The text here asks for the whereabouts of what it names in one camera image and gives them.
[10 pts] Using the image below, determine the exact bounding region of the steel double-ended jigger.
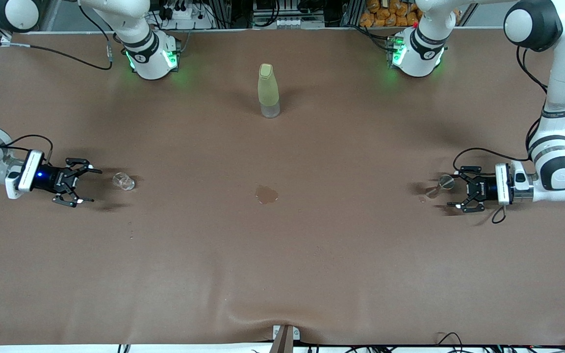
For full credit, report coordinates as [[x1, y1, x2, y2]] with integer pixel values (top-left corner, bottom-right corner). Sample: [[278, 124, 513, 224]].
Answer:
[[425, 174, 455, 199]]

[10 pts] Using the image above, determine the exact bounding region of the clear glass cup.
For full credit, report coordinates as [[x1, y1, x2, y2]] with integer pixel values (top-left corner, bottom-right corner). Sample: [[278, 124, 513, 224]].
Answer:
[[112, 172, 136, 191]]

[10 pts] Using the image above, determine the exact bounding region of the orange snack packets pile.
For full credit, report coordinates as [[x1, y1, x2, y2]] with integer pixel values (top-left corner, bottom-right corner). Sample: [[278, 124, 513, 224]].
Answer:
[[360, 0, 423, 27]]

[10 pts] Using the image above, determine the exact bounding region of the brown liquid puddle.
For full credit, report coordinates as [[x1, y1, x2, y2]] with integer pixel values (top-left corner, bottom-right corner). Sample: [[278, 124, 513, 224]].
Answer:
[[256, 185, 279, 205]]

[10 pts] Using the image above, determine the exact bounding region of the brown table mat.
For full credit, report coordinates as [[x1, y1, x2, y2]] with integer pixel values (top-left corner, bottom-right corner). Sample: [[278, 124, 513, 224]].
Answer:
[[0, 27, 565, 346]]

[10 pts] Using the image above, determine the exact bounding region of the yellow-green bottle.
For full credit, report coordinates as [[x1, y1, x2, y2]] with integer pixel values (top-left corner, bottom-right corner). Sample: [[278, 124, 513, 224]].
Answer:
[[257, 63, 281, 119]]

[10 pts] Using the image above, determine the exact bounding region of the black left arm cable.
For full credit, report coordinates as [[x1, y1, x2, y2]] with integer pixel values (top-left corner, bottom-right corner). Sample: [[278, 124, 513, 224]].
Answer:
[[453, 47, 565, 225]]

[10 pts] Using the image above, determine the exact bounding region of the black cable loop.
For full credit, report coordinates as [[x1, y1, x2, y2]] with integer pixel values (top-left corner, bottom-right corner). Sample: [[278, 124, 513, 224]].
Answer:
[[435, 332, 464, 353]]

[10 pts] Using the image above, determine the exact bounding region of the aluminium frame profile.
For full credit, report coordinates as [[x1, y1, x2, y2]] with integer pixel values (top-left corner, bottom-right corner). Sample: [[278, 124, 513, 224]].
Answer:
[[0, 0, 62, 47]]

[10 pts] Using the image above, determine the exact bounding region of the metal clamp bracket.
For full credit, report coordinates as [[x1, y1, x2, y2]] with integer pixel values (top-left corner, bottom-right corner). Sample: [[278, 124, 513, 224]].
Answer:
[[269, 325, 300, 353]]

